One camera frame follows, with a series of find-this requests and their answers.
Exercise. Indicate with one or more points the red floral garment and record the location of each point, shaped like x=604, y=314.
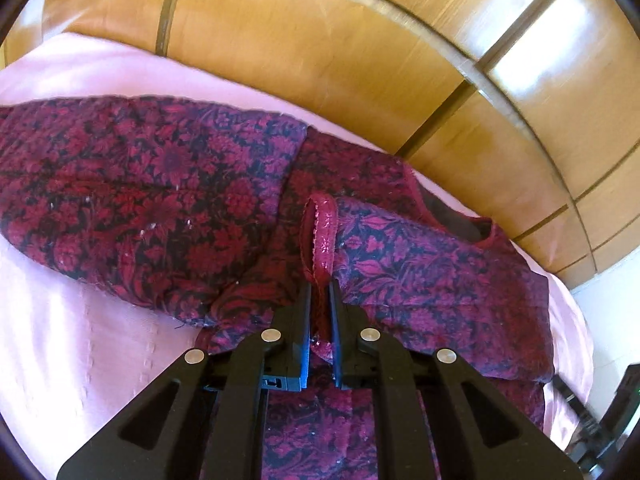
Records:
x=150, y=175

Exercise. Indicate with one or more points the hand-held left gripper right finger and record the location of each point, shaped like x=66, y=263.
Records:
x=336, y=355

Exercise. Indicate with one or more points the black device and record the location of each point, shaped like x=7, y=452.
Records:
x=607, y=425

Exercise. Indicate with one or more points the pink bedsheet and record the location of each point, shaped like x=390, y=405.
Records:
x=75, y=335

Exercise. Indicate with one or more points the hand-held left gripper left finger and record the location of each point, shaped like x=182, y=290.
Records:
x=304, y=360

